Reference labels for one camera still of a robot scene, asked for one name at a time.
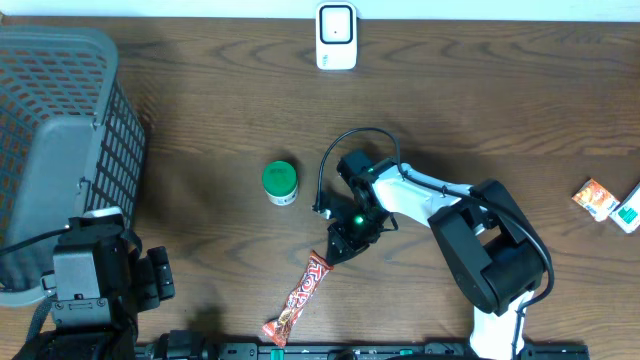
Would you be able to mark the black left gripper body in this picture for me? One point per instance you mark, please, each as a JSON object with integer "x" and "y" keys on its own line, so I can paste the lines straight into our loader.
{"x": 142, "y": 283}

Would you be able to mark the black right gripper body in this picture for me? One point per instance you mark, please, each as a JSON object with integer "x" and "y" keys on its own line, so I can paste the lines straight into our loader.
{"x": 361, "y": 224}

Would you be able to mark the orange candy bar wrapper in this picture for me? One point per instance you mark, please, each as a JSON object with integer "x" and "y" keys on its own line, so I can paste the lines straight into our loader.
{"x": 279, "y": 329}

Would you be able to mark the green lid white jar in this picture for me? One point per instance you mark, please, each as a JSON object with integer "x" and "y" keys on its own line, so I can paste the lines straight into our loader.
{"x": 280, "y": 182}

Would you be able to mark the small orange snack packet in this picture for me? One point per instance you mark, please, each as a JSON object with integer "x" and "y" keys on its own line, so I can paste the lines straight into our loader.
{"x": 596, "y": 199}

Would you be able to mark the white green medicine box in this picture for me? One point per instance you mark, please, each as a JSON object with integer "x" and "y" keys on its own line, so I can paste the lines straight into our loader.
{"x": 626, "y": 215}

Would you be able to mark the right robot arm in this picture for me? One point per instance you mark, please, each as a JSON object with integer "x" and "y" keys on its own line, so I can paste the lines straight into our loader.
{"x": 495, "y": 257}

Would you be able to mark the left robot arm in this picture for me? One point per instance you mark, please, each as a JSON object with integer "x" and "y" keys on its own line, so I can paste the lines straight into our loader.
{"x": 45, "y": 340}

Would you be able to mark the white barcode scanner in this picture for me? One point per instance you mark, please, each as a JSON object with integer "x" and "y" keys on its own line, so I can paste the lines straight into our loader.
{"x": 336, "y": 36}

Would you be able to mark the grey plastic mesh basket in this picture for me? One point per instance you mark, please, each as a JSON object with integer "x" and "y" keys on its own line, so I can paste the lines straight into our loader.
{"x": 71, "y": 142}

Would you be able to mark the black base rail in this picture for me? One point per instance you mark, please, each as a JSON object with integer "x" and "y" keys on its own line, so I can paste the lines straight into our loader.
{"x": 252, "y": 351}

